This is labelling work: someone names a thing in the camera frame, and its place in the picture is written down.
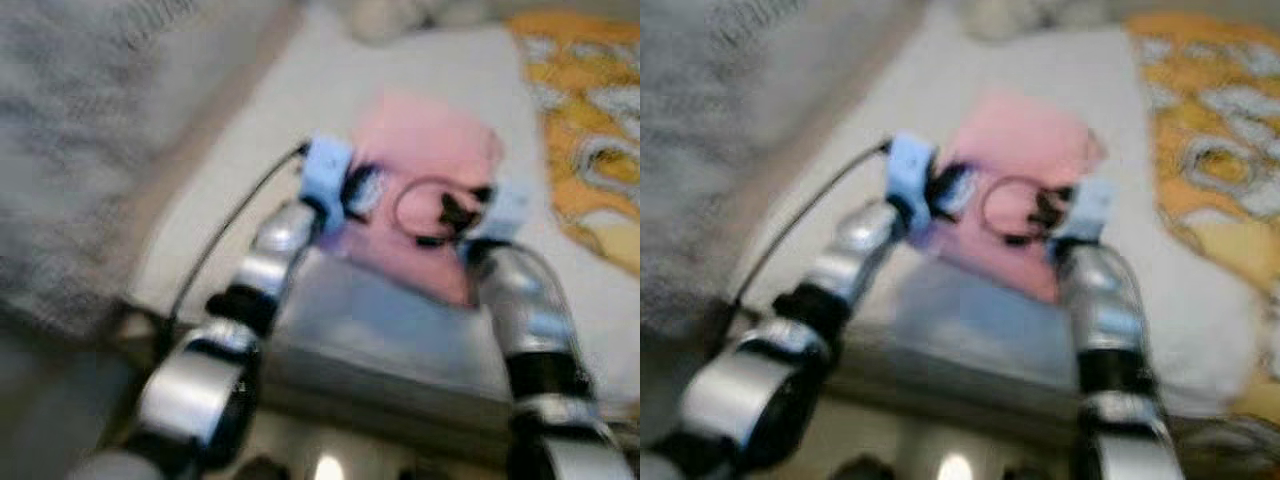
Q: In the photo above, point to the pink sheep print pillow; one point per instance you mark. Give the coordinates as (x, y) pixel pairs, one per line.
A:
(1020, 135)
(430, 140)

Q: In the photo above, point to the yellow duck print blanket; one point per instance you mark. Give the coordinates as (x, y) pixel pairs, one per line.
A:
(590, 110)
(1210, 110)

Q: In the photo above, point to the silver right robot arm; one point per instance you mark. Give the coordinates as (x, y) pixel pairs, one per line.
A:
(1105, 300)
(525, 300)

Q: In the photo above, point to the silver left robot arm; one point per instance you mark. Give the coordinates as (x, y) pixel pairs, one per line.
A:
(740, 390)
(200, 385)

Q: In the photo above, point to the white quilted mattress pad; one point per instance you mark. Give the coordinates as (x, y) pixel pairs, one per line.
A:
(300, 130)
(860, 100)

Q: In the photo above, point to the beige plush toy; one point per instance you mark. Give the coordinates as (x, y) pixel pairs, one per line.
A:
(400, 15)
(1020, 15)

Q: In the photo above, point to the grey floral printed headboard cushion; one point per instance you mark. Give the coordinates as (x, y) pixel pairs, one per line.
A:
(720, 120)
(90, 130)

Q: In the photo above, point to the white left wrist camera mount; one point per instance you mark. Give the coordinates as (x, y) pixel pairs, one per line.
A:
(910, 165)
(325, 170)

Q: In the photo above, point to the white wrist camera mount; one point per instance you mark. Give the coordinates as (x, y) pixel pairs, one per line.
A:
(325, 170)
(508, 208)
(1095, 205)
(910, 165)

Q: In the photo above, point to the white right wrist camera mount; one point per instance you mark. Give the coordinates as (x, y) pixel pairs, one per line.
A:
(508, 208)
(1095, 205)

